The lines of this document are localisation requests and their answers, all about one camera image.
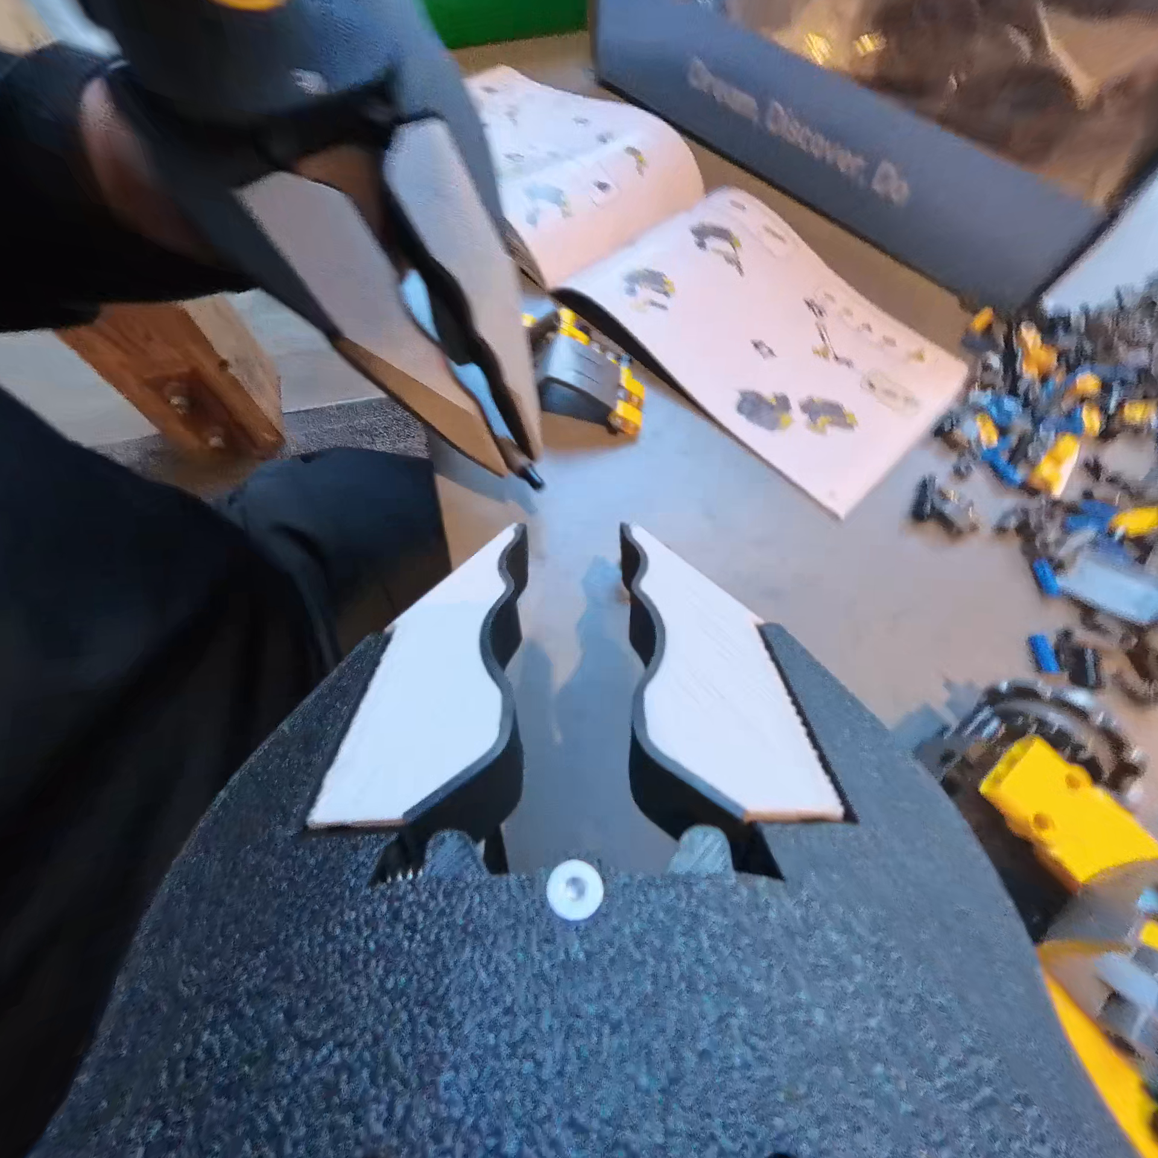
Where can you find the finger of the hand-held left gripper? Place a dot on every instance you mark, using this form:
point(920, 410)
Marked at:
point(461, 263)
point(362, 308)

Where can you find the grey curved panel piece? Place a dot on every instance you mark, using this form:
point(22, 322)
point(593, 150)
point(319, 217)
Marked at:
point(1113, 584)

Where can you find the grey yellow brick subassembly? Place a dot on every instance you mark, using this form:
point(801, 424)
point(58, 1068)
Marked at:
point(579, 372)

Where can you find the wooden desk leg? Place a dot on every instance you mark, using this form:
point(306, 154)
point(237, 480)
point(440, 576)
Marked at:
point(181, 372)

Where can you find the white building instruction booklet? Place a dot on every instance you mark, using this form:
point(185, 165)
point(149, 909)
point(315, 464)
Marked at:
point(724, 298)

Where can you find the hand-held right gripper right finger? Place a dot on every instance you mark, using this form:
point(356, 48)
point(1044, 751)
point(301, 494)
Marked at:
point(724, 707)

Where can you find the pile of loose building bricks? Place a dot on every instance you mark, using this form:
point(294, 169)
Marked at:
point(1067, 407)

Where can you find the person's left forearm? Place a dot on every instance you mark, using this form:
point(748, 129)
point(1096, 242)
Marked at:
point(46, 227)

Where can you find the black angled connector piece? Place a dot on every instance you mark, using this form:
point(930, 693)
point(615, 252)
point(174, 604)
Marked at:
point(941, 512)

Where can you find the green plastic bin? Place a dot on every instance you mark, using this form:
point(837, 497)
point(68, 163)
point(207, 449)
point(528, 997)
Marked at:
point(506, 19)

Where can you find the person's left hand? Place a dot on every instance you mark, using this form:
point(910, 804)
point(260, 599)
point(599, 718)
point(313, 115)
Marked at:
point(127, 172)

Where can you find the black pin piece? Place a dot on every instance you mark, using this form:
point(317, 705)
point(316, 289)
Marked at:
point(527, 472)

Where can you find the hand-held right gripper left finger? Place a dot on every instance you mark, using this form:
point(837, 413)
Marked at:
point(425, 715)

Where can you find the yellow black brick vehicle model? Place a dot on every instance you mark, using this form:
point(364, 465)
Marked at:
point(1059, 806)

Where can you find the dark grey cardboard box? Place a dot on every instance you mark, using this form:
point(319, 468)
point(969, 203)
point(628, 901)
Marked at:
point(814, 136)

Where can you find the clear plastic bag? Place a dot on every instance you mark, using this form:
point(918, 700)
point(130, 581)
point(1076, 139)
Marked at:
point(950, 64)

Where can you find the person's dark top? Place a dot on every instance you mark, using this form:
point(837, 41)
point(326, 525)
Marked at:
point(135, 679)

